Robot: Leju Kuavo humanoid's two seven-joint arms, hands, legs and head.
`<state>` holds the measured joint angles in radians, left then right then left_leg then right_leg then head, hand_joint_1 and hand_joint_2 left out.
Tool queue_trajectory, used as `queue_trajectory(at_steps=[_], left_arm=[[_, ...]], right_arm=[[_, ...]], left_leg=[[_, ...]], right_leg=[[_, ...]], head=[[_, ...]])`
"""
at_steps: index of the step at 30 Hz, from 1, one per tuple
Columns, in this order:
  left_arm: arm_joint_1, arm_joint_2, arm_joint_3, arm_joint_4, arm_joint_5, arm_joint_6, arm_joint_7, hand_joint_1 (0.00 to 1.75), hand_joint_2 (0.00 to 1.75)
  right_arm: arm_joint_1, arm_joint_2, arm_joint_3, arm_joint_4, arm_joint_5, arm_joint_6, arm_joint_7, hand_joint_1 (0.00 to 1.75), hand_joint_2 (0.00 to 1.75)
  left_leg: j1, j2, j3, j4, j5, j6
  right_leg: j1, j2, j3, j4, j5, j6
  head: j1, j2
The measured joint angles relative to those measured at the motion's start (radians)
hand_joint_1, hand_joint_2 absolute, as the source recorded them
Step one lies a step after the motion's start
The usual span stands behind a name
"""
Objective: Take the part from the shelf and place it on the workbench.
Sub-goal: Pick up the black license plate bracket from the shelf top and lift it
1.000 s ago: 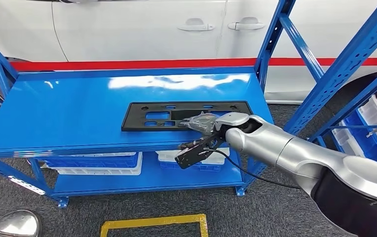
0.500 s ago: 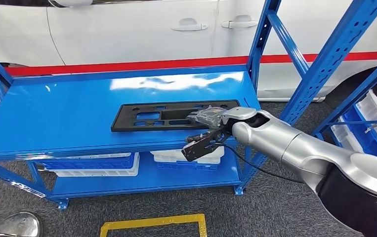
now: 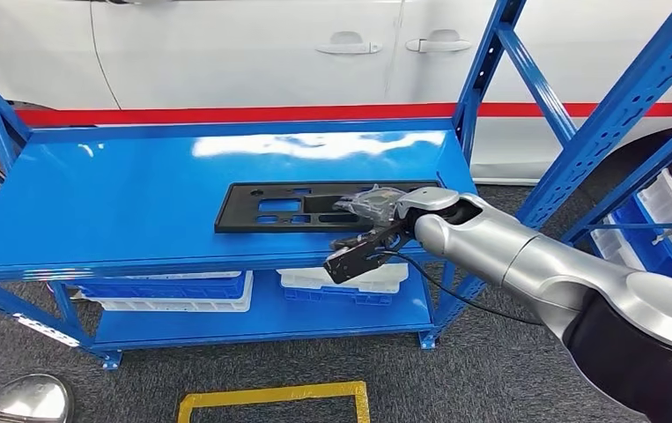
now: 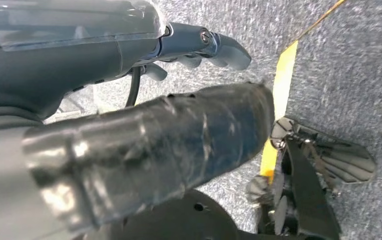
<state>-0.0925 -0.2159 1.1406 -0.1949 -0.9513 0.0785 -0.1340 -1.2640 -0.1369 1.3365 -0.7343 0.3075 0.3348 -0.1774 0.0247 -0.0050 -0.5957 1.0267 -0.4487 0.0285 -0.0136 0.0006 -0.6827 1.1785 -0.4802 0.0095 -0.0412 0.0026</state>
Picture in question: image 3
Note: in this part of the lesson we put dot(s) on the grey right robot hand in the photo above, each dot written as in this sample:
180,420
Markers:
373,203

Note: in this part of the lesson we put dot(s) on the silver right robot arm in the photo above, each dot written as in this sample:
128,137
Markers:
534,257

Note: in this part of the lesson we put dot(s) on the white car with red stripe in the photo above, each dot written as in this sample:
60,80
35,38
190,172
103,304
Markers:
225,58

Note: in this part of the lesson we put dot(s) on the black plastic plate holder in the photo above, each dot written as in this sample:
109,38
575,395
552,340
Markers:
242,213

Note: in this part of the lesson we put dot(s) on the chrome stanchion post with base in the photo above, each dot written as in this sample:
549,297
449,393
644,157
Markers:
32,400

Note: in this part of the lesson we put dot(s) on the blue plastic crate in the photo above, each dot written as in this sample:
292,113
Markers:
160,288
312,296

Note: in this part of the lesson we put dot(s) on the yellow tape square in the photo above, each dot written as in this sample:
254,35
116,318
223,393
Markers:
265,394

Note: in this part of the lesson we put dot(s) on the blue plastic bin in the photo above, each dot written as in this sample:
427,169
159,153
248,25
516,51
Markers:
633,227

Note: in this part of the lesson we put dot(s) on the blue metal shelf rack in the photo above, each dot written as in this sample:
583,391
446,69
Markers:
108,198
639,175

